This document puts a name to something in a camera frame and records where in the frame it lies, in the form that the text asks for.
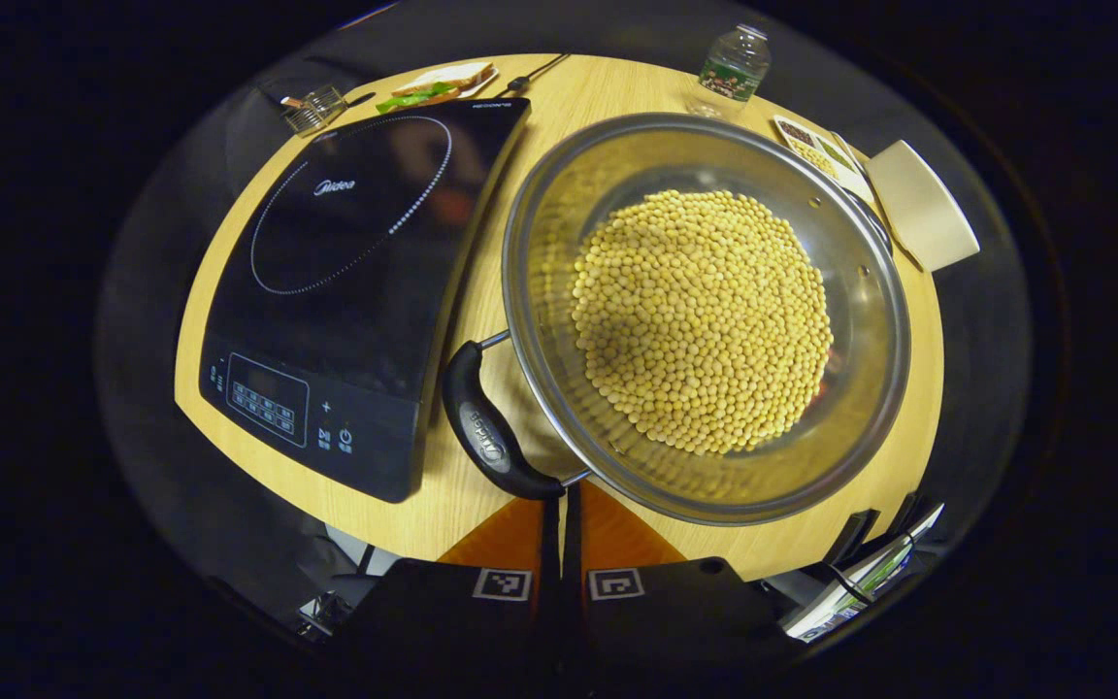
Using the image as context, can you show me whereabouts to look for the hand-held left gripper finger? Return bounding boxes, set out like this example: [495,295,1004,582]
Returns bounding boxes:
[341,495,561,681]
[561,479,807,681]

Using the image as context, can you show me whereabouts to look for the pile of soybeans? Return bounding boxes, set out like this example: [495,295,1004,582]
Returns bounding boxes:
[571,189,835,457]

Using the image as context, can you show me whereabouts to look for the steel pot with black handle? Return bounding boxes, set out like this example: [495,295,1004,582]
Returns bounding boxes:
[441,112,912,527]

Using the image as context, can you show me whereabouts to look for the black induction cooktop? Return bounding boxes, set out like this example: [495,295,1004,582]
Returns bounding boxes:
[198,97,533,504]

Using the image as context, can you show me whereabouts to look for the white printed papers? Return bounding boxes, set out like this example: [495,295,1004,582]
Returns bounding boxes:
[780,503,946,644]

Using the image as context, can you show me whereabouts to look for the white tray of beans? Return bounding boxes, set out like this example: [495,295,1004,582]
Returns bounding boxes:
[773,115,875,205]

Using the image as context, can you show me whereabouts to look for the white bread lettuce sandwich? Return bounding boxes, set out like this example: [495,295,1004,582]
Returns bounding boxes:
[375,61,497,116]

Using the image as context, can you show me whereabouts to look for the white toaster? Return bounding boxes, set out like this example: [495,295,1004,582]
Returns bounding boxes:
[865,139,982,273]

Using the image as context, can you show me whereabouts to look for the clear plastic water bottle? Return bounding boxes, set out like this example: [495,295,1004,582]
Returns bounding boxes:
[685,24,773,122]

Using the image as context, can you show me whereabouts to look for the black power cable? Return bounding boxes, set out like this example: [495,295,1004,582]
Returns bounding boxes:
[496,53,570,98]

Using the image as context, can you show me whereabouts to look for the small metal wire basket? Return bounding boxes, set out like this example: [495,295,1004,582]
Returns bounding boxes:
[279,84,348,135]

